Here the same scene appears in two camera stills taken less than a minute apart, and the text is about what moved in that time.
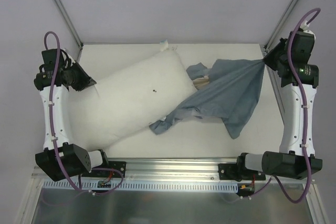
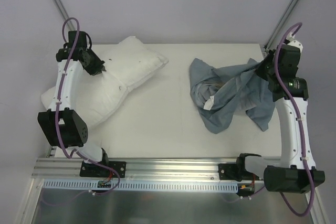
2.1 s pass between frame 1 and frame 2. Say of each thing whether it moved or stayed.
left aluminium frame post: stayed
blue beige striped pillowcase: moved
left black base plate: stayed
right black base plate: stayed
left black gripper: moved
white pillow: moved
